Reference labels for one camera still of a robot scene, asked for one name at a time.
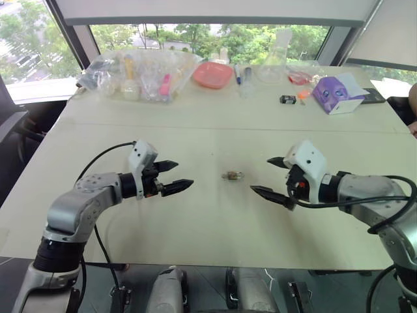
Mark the clear bag with red items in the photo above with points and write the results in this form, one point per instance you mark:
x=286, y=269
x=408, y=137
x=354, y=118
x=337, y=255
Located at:
x=301, y=77

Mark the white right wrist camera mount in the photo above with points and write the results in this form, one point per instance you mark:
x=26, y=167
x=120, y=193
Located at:
x=311, y=163

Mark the clear plastic bag of items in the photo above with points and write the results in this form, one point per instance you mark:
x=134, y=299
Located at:
x=150, y=75

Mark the dark office chair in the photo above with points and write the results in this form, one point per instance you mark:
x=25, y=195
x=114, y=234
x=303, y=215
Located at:
x=399, y=109
x=19, y=130

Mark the yellow bottle in bag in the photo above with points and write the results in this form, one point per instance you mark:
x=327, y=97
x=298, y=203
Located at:
x=129, y=66

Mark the pink plastic plate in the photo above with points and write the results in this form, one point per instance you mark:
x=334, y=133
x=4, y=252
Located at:
x=211, y=75

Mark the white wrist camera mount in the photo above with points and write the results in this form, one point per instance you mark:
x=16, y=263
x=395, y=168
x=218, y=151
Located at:
x=311, y=163
x=140, y=156

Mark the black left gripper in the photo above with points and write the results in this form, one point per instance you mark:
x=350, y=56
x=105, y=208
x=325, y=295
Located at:
x=150, y=186

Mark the small orange object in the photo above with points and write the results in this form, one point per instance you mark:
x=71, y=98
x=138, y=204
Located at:
x=303, y=94

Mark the grey rounded robot leg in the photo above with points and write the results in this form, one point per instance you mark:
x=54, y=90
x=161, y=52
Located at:
x=169, y=291
x=252, y=291

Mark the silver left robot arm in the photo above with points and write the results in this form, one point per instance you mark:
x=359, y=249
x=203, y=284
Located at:
x=73, y=208

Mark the white roller blind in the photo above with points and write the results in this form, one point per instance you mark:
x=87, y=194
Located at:
x=387, y=32
x=215, y=9

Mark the black smartphone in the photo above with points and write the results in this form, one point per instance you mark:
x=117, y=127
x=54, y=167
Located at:
x=374, y=96

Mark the small brass padlock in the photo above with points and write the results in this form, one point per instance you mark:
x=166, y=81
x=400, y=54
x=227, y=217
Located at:
x=235, y=176

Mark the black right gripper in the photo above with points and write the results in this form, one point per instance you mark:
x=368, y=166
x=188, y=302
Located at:
x=296, y=184

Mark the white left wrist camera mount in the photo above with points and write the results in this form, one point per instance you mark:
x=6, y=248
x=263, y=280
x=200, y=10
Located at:
x=140, y=156

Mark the clear glass flask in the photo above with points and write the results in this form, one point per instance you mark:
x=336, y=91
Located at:
x=275, y=62

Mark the blue marker pen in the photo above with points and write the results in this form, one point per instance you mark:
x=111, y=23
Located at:
x=238, y=74

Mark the small black box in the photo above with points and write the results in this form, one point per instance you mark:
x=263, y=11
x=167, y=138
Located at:
x=288, y=99

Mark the pink plastic piece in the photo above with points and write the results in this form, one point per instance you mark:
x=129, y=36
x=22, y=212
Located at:
x=165, y=84

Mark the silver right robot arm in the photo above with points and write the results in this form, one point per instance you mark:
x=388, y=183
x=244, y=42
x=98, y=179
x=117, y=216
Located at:
x=371, y=192

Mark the purple tissue box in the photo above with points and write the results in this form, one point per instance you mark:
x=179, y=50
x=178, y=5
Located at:
x=335, y=94

